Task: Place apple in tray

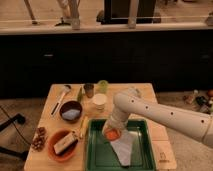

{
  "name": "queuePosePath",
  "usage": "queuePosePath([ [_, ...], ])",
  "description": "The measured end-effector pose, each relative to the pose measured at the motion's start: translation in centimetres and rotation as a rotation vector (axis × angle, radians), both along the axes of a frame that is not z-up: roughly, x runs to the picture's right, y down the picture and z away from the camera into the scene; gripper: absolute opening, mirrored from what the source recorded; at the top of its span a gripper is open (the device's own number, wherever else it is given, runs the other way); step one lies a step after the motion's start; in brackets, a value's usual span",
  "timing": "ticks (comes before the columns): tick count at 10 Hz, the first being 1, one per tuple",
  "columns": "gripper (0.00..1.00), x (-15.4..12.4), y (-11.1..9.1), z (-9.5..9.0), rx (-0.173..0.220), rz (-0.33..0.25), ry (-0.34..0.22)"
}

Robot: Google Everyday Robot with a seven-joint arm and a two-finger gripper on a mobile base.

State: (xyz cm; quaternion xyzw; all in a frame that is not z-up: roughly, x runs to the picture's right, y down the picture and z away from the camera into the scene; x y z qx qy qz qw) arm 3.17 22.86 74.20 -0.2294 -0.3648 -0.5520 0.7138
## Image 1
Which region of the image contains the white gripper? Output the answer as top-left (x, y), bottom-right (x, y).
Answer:
top-left (102, 116), bottom-right (127, 140)

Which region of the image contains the orange red apple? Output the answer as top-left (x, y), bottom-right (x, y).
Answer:
top-left (105, 130), bottom-right (120, 141)

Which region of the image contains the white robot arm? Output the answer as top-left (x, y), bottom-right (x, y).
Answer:
top-left (103, 89), bottom-right (213, 148)

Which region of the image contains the white cloth in tray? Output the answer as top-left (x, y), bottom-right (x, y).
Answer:
top-left (110, 130), bottom-right (134, 166)

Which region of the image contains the green plastic tray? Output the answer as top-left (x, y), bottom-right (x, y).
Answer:
top-left (85, 119), bottom-right (156, 171)

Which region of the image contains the white paper cup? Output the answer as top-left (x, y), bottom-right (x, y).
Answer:
top-left (92, 93), bottom-right (107, 110)

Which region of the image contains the green cup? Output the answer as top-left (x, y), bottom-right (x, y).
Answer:
top-left (97, 80), bottom-right (108, 94)

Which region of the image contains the metal cup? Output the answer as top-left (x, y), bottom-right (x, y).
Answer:
top-left (84, 83), bottom-right (94, 98)

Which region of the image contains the green vegetable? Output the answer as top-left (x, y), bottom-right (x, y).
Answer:
top-left (77, 87), bottom-right (83, 102)

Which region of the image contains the dark brown bowl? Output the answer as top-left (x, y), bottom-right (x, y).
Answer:
top-left (59, 101), bottom-right (83, 123)

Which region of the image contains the brown white box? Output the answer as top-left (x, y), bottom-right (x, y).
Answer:
top-left (53, 132), bottom-right (77, 155)

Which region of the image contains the orange bowl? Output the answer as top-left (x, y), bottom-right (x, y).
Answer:
top-left (47, 130), bottom-right (78, 163)

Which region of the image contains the brown pinecone cluster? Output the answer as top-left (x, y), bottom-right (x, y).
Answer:
top-left (32, 127), bottom-right (46, 151)

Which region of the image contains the black cabinet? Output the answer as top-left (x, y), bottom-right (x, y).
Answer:
top-left (0, 30), bottom-right (213, 98)

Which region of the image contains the clutter pile on floor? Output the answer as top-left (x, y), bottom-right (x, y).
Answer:
top-left (183, 90), bottom-right (213, 115)

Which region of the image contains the black floor stand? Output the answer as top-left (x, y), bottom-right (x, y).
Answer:
top-left (0, 106), bottom-right (28, 161)

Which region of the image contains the wooden handled utensil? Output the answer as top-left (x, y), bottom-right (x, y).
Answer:
top-left (79, 116), bottom-right (89, 139)

